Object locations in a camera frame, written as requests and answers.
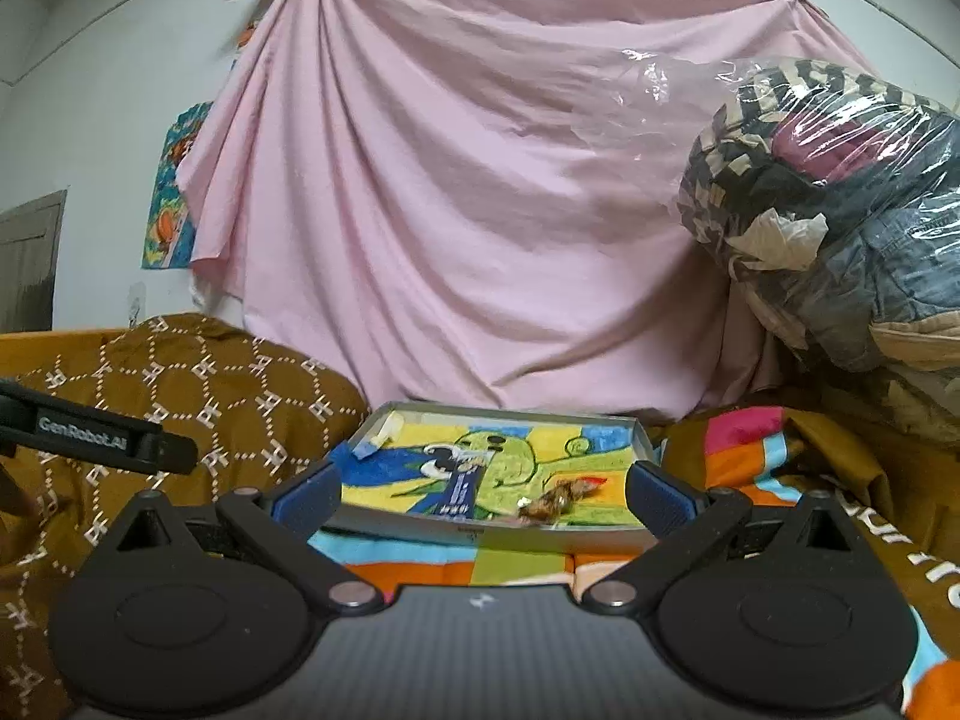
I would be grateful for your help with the brown snack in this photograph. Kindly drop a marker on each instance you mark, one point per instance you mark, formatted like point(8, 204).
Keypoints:
point(559, 500)

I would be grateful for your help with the clear bag of clothes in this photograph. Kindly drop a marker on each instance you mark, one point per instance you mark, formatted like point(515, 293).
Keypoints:
point(831, 197)

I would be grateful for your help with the grey tray with drawing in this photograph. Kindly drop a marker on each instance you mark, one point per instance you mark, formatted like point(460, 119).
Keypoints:
point(395, 468)

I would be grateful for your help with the dark wooden door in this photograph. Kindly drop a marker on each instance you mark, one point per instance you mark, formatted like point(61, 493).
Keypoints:
point(29, 236)

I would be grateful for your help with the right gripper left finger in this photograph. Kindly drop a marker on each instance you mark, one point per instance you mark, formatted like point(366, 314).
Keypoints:
point(275, 527)

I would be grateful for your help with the colourful wall poster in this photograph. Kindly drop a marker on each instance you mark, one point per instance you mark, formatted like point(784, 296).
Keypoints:
point(170, 233)

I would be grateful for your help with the pink hanging cloth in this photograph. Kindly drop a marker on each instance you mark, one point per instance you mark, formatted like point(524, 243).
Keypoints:
point(394, 187)

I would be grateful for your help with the brown PF patterned pillow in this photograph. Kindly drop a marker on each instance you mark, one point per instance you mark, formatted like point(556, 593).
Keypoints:
point(258, 412)

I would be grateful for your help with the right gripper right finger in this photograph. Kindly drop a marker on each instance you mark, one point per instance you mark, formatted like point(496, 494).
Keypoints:
point(689, 527)

